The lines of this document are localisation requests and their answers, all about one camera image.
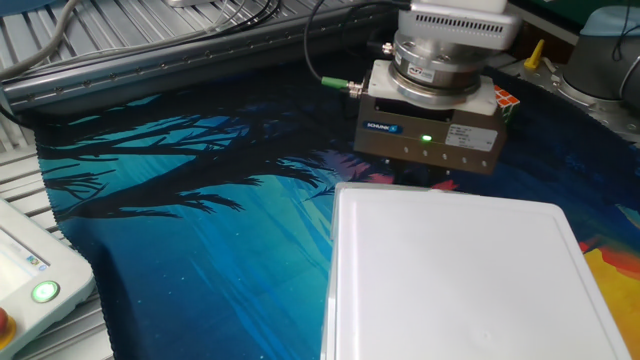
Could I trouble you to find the grey Schunk gripper body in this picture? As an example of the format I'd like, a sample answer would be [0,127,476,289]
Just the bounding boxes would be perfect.
[353,92,507,176]

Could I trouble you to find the white drawer cabinet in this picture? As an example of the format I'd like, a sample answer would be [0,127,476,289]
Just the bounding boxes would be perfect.
[319,182,634,360]

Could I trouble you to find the Rubik's cube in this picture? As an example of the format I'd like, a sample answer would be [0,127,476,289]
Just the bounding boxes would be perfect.
[493,84,521,124]

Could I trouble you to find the grey aluminium rail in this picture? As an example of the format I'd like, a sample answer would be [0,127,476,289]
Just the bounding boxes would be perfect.
[0,4,401,114]

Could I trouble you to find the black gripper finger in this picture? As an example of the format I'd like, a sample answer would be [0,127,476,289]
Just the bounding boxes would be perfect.
[394,162,424,187]
[427,167,452,189]

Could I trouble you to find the white teach pendant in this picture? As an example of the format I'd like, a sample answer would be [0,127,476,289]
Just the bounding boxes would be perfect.
[0,197,96,360]

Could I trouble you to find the colourful forest print cloth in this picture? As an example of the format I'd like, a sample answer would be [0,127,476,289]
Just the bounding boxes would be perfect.
[34,49,640,360]

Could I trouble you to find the black cable with green connector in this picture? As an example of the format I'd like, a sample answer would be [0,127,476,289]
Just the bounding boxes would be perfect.
[303,0,416,99]

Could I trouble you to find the grey pendant cable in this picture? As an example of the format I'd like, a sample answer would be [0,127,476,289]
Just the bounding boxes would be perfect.
[0,0,81,81]

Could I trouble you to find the white gripper adapter plate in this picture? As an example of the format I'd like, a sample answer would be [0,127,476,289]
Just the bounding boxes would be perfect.
[367,59,499,117]

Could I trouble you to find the silver force torque sensor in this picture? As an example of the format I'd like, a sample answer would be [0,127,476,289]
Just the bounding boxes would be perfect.
[389,9,524,109]

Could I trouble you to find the yellow plastic handle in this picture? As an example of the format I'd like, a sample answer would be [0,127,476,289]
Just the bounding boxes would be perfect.
[523,38,546,70]

